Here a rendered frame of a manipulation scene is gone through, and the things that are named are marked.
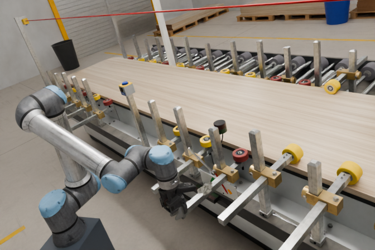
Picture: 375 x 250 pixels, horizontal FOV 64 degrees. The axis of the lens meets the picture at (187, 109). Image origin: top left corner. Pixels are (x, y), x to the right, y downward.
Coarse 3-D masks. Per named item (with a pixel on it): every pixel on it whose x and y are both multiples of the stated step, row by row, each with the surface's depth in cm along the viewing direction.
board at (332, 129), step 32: (96, 64) 392; (128, 64) 356; (160, 64) 326; (160, 96) 246; (192, 96) 231; (224, 96) 218; (256, 96) 207; (288, 96) 196; (320, 96) 187; (352, 96) 178; (192, 128) 187; (256, 128) 171; (288, 128) 164; (320, 128) 157; (352, 128) 151; (320, 160) 136; (352, 160) 131; (352, 192) 118
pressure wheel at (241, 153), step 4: (240, 148) 156; (244, 148) 155; (236, 152) 154; (240, 152) 153; (244, 152) 152; (236, 156) 151; (240, 156) 150; (244, 156) 150; (248, 156) 153; (236, 160) 152; (240, 160) 151; (244, 160) 151
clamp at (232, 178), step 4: (216, 168) 152; (224, 168) 151; (228, 168) 150; (232, 168) 149; (220, 172) 150; (224, 172) 148; (228, 172) 147; (236, 172) 146; (228, 176) 147; (232, 176) 145; (236, 176) 147; (228, 180) 148; (232, 180) 146; (236, 180) 148
